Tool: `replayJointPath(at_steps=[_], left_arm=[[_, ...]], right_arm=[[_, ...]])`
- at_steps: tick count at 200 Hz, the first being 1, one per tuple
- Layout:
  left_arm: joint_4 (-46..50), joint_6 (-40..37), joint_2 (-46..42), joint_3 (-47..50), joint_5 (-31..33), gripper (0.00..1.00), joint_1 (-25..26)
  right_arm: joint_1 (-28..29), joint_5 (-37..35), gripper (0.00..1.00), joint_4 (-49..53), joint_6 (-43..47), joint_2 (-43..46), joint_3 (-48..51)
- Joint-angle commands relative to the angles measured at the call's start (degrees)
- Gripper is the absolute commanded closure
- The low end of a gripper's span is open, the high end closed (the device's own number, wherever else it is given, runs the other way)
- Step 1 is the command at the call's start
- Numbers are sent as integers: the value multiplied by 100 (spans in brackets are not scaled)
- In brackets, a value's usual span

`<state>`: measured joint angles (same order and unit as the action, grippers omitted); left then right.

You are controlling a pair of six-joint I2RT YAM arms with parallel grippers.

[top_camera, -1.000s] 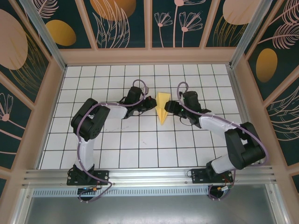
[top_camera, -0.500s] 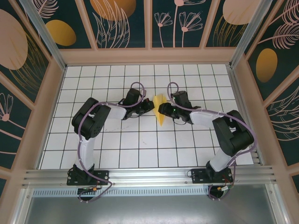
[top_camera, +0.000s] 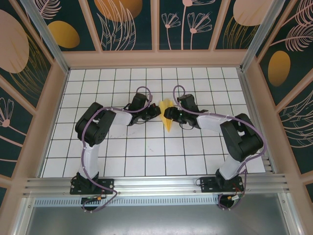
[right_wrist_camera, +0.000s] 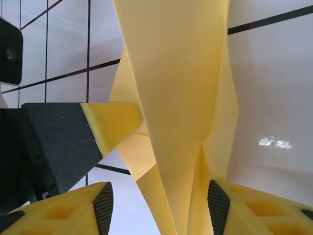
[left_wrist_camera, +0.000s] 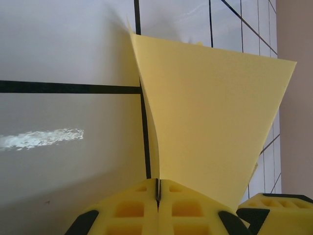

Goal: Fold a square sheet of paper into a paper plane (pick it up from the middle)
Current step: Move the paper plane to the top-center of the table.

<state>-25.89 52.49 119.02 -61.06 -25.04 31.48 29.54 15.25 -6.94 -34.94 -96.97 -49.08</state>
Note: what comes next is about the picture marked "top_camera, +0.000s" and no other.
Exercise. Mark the aluminium corner post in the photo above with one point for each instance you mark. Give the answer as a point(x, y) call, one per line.
point(46, 34)
point(261, 34)

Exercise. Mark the grey metal panel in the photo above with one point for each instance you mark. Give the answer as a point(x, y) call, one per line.
point(156, 220)

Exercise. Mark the long aluminium mounting rail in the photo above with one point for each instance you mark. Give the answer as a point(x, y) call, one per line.
point(156, 186)

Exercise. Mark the aluminium side rail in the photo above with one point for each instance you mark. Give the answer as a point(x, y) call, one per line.
point(257, 122)

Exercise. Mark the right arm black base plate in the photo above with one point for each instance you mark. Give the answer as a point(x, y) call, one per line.
point(209, 184)

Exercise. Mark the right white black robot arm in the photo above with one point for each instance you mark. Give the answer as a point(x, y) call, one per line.
point(231, 166)

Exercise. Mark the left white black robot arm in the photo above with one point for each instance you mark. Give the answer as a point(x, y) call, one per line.
point(90, 159)

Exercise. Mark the yellow cloth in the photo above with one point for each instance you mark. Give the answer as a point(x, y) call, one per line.
point(168, 124)

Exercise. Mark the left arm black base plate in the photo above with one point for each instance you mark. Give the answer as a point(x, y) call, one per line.
point(106, 186)

